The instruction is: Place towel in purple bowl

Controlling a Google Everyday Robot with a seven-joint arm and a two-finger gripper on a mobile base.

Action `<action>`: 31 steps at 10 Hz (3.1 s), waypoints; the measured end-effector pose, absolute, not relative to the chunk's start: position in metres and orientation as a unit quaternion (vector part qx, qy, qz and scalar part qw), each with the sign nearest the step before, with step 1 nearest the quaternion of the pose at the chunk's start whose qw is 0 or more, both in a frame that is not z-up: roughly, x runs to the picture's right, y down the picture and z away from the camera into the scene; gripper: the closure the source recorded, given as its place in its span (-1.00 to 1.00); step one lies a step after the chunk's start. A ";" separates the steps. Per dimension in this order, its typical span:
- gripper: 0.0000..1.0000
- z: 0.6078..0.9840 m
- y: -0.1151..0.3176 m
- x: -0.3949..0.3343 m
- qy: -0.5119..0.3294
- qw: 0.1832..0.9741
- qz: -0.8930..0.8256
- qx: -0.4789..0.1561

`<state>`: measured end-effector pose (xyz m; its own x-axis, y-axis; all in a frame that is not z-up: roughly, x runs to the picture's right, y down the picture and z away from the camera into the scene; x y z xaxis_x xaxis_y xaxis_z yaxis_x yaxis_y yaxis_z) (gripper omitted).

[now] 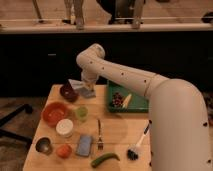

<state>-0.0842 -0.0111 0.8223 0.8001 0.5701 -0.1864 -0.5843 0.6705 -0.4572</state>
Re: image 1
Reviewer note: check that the small metal bowl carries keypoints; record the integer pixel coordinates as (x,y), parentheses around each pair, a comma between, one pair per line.
(43,145)

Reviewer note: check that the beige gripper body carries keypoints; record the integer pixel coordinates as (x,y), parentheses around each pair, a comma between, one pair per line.
(89,84)

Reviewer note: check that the black chair base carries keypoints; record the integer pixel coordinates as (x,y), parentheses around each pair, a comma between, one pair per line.
(10,128)

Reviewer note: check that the yellow corn toy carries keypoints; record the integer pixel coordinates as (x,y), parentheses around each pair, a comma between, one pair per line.
(126,101)

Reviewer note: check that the green plastic tray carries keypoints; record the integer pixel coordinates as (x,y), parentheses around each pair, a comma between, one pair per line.
(137,104)

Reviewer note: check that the green pepper toy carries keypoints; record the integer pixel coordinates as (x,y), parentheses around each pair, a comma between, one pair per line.
(96,162)

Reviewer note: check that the orange fruit toy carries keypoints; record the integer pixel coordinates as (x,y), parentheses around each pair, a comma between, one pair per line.
(64,151)

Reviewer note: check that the black white dish brush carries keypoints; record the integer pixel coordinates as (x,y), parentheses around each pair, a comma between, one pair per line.
(134,150)

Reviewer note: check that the orange bowl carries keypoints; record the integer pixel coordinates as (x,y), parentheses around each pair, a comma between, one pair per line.
(53,113)

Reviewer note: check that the purple bowl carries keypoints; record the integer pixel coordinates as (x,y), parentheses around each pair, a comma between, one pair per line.
(68,93)

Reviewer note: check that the white round container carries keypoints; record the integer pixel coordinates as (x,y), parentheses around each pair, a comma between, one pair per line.
(64,127)

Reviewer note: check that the green plastic cup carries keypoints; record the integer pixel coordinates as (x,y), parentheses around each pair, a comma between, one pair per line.
(81,113)

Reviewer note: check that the grey-blue towel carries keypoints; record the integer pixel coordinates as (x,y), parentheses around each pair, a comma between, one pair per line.
(82,88)

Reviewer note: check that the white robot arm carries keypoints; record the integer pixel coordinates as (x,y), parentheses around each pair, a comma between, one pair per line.
(178,119)

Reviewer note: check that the blue sponge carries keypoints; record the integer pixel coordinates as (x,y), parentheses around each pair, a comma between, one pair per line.
(84,145)

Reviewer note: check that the metal fork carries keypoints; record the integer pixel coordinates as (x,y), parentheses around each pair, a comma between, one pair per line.
(100,141)

